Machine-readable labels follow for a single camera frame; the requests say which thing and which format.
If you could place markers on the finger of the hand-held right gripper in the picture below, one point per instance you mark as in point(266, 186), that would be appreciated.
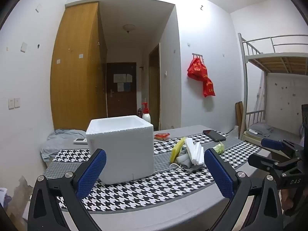
point(272, 144)
point(261, 161)

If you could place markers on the white remote control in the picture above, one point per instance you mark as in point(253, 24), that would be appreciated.
point(80, 141)

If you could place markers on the houndstooth tablecloth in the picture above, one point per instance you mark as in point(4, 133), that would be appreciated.
point(156, 187)

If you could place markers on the white pump bottle red cap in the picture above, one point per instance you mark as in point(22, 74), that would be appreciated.
point(146, 116)

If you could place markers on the grey fluffy cloth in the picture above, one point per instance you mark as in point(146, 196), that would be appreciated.
point(186, 164)

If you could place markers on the metal wall hook rack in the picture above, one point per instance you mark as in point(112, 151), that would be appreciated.
point(197, 54)

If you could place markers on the white wall switch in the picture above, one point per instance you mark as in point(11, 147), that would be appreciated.
point(17, 102)
point(11, 103)

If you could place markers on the red plastic bag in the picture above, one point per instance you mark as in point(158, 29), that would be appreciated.
point(198, 69)

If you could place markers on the grey pillow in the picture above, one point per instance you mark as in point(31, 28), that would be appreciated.
point(261, 128)

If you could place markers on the metal bunk bed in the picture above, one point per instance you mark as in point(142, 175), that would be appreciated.
point(276, 62)

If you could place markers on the grey-blue crumpled cloth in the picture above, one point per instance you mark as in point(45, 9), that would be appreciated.
point(60, 139)

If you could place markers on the yellow foam fruit net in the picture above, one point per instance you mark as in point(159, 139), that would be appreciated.
point(176, 149)

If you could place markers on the black smartphone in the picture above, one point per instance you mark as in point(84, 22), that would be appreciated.
point(214, 135)

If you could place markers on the brown wooden boards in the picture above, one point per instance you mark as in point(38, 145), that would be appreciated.
point(239, 118)

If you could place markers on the wooden wardrobe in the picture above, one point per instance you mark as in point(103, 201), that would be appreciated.
point(77, 77)

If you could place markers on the person's right hand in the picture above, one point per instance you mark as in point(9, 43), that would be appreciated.
point(286, 197)

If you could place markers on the round ceiling lamp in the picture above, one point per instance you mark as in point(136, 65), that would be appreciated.
point(129, 27)

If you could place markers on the red fire extinguisher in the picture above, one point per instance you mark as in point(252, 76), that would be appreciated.
point(139, 113)

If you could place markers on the white foam box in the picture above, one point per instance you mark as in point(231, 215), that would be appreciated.
point(120, 151)

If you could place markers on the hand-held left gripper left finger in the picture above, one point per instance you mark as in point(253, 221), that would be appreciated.
point(91, 173)

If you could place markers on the green foam fruit net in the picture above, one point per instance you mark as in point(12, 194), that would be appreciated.
point(219, 147)

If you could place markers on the red snack packet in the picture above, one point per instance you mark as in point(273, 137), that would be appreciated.
point(161, 136)

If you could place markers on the paper notices on door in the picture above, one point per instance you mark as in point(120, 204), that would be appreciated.
point(122, 78)

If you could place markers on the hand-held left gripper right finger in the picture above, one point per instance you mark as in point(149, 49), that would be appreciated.
point(220, 173)

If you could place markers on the dark brown door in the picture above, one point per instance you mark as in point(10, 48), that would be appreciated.
point(120, 101)

